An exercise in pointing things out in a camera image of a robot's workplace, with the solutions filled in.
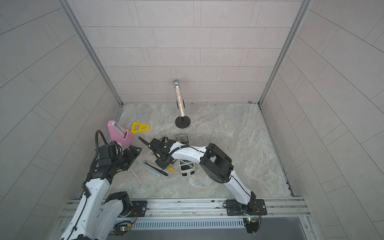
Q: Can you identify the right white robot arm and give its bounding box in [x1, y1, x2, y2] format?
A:
[139, 137, 256, 210]

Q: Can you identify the pink metronome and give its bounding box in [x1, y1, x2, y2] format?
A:
[108, 121, 134, 147]

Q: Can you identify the light blue toothbrush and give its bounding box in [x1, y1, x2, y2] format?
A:
[139, 163, 161, 177]

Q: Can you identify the rhinestone silver microphone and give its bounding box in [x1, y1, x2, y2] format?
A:
[173, 80, 186, 117]

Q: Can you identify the left controller board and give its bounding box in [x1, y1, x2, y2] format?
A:
[113, 221, 133, 237]

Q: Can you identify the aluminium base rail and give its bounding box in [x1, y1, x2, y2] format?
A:
[56, 196, 313, 233]

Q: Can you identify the controller board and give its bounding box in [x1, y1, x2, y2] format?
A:
[113, 221, 133, 237]
[243, 217, 262, 234]

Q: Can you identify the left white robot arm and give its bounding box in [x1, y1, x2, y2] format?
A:
[61, 141, 142, 240]

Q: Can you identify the right controller board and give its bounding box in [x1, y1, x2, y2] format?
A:
[243, 217, 262, 234]

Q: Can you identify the yellow triangular block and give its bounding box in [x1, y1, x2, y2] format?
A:
[131, 122, 150, 134]

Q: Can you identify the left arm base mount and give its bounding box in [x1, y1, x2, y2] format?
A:
[119, 201, 148, 218]

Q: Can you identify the black microphone stand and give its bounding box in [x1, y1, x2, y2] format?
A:
[175, 101, 191, 129]

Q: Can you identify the pink toothbrush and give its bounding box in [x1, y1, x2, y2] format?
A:
[130, 168, 142, 183]

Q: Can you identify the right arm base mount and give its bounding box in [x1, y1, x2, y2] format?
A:
[223, 199, 268, 216]

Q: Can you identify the yellow toothbrush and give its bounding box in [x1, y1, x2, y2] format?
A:
[153, 154, 176, 172]

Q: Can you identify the black toothbrush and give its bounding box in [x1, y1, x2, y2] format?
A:
[144, 162, 168, 176]

